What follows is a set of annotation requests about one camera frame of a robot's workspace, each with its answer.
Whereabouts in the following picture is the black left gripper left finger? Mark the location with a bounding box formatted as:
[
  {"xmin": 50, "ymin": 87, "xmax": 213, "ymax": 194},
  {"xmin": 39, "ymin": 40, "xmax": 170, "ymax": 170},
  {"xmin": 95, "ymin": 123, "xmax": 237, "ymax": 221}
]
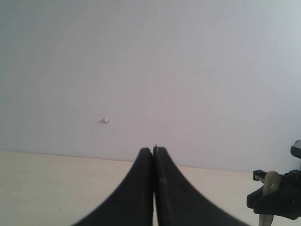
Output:
[{"xmin": 75, "ymin": 148, "xmax": 153, "ymax": 226}]

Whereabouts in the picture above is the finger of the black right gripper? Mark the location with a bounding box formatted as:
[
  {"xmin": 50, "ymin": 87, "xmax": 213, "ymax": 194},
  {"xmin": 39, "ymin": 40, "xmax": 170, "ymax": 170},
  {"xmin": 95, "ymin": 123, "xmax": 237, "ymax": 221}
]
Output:
[
  {"xmin": 253, "ymin": 169, "xmax": 285, "ymax": 183},
  {"xmin": 246, "ymin": 184, "xmax": 301, "ymax": 214}
]

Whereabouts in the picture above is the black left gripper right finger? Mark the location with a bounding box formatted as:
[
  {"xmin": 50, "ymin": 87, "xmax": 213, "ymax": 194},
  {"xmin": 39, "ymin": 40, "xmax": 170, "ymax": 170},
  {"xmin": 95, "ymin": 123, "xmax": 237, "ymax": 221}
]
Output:
[{"xmin": 153, "ymin": 146, "xmax": 246, "ymax": 226}]

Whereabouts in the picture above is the wide white-bristle paint brush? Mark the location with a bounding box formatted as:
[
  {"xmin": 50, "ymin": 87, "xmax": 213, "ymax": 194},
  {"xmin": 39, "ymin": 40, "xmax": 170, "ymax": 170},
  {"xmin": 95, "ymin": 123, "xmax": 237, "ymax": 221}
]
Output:
[{"xmin": 258, "ymin": 171, "xmax": 281, "ymax": 226}]

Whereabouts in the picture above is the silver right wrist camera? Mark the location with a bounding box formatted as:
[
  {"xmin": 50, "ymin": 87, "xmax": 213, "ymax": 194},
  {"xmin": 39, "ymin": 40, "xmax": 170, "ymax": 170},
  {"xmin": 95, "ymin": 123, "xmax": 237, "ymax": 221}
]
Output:
[{"xmin": 290, "ymin": 140, "xmax": 301, "ymax": 160}]

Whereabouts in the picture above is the small white wall blob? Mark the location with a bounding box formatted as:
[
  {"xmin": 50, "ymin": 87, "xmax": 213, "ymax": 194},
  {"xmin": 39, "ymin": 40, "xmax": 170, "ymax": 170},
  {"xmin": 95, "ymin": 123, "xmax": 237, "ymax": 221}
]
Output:
[{"xmin": 99, "ymin": 118, "xmax": 111, "ymax": 124}]

